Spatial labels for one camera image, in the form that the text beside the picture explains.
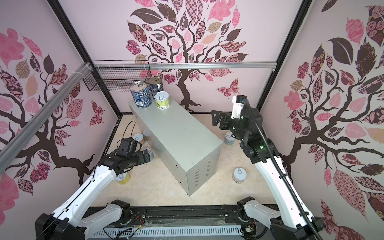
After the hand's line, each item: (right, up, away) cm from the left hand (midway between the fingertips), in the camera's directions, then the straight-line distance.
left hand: (142, 159), depth 81 cm
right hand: (+41, +25, -17) cm, 51 cm away
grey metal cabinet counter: (+28, +8, -22) cm, 36 cm away
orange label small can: (-9, +11, +16) cm, 22 cm away
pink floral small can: (+55, -9, +1) cm, 55 cm away
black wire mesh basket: (-22, +52, +14) cm, 58 cm away
